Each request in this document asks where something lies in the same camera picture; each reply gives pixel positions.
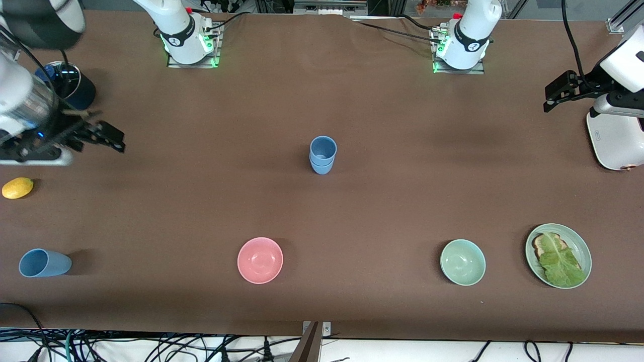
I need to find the pale green bowl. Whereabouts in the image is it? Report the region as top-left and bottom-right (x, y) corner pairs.
(440, 239), (487, 287)

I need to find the grey power strip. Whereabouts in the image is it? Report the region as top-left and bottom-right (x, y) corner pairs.
(293, 0), (368, 16)

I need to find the toast slice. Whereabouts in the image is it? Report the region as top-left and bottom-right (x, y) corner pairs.
(532, 232), (582, 272)

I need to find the green lettuce leaf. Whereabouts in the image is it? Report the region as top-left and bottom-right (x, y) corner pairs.
(538, 234), (587, 288)

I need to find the yellow lemon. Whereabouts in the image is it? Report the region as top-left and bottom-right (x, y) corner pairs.
(2, 177), (34, 200)

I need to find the aluminium frame profile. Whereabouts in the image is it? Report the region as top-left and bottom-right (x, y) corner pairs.
(606, 0), (644, 35)

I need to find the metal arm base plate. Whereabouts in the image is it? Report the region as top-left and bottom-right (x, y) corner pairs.
(431, 25), (486, 75)
(167, 23), (222, 68)

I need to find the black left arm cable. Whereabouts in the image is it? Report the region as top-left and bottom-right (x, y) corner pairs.
(561, 0), (586, 87)

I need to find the pink bowl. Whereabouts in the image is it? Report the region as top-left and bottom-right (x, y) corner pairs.
(237, 237), (284, 285)

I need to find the glass lid with blue knob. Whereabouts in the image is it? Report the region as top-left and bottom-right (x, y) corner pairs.
(35, 61), (81, 99)

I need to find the white toaster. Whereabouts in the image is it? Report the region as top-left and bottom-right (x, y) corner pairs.
(586, 113), (644, 171)

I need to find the dark blue saucepan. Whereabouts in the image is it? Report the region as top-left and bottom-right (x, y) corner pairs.
(35, 70), (96, 111)

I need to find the pale green plate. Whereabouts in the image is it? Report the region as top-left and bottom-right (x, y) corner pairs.
(525, 223), (592, 289)

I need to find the dark slanted stand leg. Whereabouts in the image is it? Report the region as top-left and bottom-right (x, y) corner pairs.
(289, 322), (323, 362)

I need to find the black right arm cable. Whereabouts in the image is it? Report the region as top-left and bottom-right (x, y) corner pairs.
(59, 49), (71, 101)

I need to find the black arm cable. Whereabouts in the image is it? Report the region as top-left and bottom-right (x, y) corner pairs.
(59, 49), (71, 101)
(561, 0), (586, 87)

